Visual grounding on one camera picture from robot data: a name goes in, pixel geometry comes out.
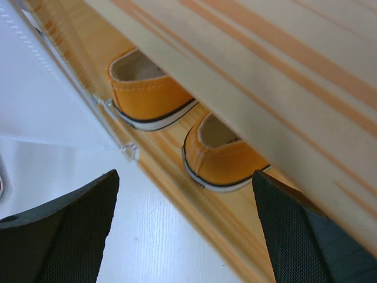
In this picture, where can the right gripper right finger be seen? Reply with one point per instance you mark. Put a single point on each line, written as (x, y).
(304, 245)

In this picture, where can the orange sneaker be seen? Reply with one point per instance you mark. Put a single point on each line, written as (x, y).
(145, 96)
(217, 159)

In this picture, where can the white cabinet door panel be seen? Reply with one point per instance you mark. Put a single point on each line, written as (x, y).
(41, 100)

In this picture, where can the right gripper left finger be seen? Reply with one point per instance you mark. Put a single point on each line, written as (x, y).
(62, 240)

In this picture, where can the red sneaker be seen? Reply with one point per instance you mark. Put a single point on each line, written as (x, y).
(2, 179)

